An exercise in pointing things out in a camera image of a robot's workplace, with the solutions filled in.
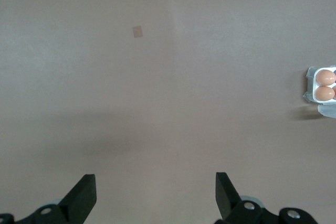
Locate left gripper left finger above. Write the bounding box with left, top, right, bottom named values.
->
left=0, top=174, right=97, bottom=224

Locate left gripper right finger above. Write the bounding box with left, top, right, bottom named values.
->
left=214, top=172, right=317, bottom=224

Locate clear plastic egg carton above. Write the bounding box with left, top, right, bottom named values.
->
left=302, top=65, right=336, bottom=120

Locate brown tape patch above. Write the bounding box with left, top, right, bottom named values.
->
left=132, top=25, right=144, bottom=38

